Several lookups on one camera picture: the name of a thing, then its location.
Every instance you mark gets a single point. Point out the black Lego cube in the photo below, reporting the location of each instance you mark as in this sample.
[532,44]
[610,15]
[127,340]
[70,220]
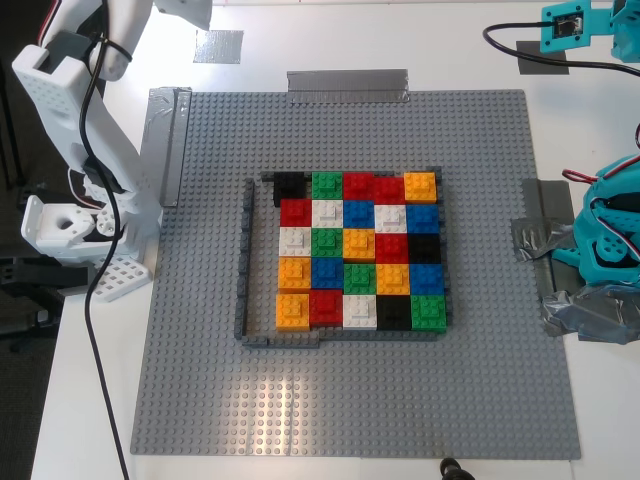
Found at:
[424,249]
[393,312]
[289,185]

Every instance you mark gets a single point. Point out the green Lego cube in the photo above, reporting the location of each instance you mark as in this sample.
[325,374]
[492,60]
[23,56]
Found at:
[327,184]
[359,278]
[326,242]
[429,312]

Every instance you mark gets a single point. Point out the red Lego cube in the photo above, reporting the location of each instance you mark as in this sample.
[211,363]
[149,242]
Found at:
[391,248]
[389,190]
[296,212]
[357,185]
[326,307]

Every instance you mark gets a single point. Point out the white Lego cube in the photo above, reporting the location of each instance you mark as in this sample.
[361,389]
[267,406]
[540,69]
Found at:
[295,242]
[390,218]
[359,311]
[327,214]

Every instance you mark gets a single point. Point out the blue Lego cube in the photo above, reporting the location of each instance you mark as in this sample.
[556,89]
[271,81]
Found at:
[426,279]
[358,214]
[422,220]
[326,272]

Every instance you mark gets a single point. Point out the orange Lego cube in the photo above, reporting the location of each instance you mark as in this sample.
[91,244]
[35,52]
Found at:
[295,274]
[292,312]
[359,245]
[420,187]
[391,279]

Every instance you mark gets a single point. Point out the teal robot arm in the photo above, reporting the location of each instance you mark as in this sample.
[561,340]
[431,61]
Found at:
[600,230]

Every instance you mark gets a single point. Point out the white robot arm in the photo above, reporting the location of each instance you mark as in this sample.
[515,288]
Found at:
[75,125]

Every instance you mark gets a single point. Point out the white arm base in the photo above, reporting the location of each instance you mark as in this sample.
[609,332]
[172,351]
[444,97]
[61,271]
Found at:
[120,277]

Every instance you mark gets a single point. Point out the silver tape patch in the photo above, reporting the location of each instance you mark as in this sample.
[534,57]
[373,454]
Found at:
[218,46]

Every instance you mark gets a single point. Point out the dark grey tape patch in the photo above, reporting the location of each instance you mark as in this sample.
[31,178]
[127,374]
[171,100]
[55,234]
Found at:
[545,71]

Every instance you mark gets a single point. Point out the wide silver tape strip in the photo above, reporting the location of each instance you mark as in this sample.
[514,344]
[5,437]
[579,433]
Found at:
[345,86]

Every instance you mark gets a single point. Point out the flat grey tape strip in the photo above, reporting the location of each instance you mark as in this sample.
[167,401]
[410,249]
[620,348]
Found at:
[542,197]

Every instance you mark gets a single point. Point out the crumpled grey tape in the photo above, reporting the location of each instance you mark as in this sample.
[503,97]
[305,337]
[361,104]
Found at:
[585,315]
[532,240]

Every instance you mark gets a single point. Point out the black table clamp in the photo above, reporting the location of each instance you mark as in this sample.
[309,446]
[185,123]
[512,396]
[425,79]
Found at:
[30,275]

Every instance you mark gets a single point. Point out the grey Lego baseplate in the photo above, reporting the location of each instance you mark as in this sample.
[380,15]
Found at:
[350,400]

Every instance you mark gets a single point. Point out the black knob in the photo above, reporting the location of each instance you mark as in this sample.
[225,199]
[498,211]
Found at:
[452,469]

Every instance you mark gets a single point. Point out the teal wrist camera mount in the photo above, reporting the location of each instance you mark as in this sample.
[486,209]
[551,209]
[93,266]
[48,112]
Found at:
[550,40]

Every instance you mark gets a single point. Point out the dark grey brick frame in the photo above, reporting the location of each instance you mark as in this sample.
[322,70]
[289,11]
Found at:
[245,280]

